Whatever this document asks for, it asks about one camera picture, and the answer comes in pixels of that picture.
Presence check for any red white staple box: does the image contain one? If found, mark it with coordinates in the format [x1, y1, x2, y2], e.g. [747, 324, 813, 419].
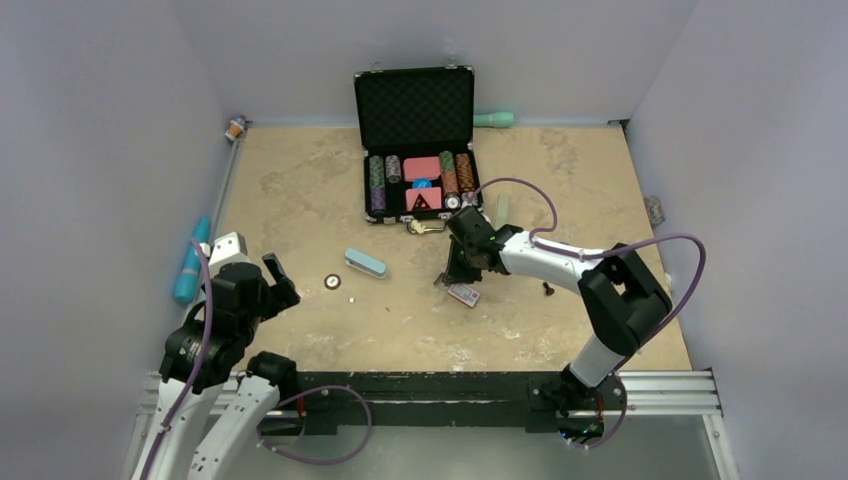
[434, 273, 481, 308]

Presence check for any light blue stapler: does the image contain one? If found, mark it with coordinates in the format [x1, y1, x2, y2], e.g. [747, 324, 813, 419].
[344, 248, 388, 279]

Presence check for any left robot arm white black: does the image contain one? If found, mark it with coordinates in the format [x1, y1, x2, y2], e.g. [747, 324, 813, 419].
[132, 232, 375, 479]

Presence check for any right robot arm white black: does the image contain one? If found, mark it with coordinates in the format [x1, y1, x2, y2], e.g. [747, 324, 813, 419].
[442, 207, 672, 407]

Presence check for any poker chip near left gripper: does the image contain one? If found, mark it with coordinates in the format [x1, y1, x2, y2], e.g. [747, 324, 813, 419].
[324, 274, 342, 290]

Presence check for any blue cylinder tool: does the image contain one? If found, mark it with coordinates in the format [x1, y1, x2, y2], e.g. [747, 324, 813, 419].
[172, 216, 211, 305]

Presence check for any mint green flashlight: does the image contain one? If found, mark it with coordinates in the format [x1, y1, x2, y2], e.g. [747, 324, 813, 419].
[473, 112, 515, 129]

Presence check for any black poker chip case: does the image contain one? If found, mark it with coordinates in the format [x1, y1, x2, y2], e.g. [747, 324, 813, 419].
[353, 65, 481, 224]

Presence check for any small orange bottle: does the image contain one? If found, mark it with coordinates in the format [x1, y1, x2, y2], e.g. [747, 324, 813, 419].
[224, 115, 249, 142]

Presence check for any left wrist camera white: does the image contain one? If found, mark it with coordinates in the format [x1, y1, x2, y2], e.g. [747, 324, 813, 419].
[200, 231, 251, 277]

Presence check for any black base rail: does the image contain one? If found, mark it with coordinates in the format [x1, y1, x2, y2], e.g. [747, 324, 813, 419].
[142, 368, 723, 439]

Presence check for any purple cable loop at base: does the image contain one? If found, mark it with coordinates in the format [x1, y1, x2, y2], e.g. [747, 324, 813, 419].
[256, 384, 372, 466]

